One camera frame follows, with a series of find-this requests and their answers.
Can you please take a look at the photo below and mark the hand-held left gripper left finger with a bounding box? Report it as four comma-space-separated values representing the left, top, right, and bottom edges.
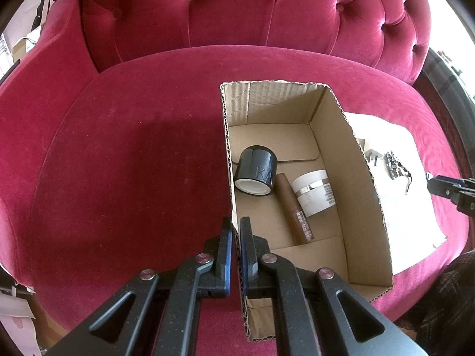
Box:
45, 217, 234, 356

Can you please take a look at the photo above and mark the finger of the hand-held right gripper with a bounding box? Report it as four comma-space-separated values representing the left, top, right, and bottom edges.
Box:
426, 174, 475, 216

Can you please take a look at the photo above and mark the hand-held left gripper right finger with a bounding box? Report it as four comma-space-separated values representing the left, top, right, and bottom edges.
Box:
239, 216, 427, 356

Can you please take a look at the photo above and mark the metal key bunch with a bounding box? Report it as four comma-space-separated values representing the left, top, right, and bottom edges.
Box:
384, 151, 413, 195

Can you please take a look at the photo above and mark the brown cosmetic tube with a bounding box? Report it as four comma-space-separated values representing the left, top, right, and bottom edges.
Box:
275, 173, 316, 246

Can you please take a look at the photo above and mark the cardboard box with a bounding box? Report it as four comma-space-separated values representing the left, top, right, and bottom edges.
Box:
220, 80, 394, 342

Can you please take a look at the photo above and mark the white wall charger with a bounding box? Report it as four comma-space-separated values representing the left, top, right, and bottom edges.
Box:
356, 137, 380, 167

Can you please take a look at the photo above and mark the white cream jar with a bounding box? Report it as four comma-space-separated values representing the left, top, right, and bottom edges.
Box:
290, 170, 338, 217

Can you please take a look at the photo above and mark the black glossy jar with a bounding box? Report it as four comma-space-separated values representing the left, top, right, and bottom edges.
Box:
233, 147, 278, 196

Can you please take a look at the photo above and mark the white paper sheet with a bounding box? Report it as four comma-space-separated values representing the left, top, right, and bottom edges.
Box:
345, 111, 449, 275

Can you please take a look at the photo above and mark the person's right leg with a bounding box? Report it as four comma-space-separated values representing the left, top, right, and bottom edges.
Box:
397, 252, 475, 342

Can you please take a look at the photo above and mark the red velvet tufted sofa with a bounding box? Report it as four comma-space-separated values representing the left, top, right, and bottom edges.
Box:
0, 0, 469, 342

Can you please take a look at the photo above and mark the white printed bag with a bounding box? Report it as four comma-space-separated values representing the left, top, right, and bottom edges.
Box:
0, 293, 38, 356

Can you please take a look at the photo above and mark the black power strip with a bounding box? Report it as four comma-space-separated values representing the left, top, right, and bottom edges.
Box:
0, 59, 21, 84

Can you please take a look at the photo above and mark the brown carton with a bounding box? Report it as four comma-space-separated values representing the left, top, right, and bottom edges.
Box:
13, 40, 38, 63

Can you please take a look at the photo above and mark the black cable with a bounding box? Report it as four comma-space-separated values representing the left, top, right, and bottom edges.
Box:
31, 0, 51, 30

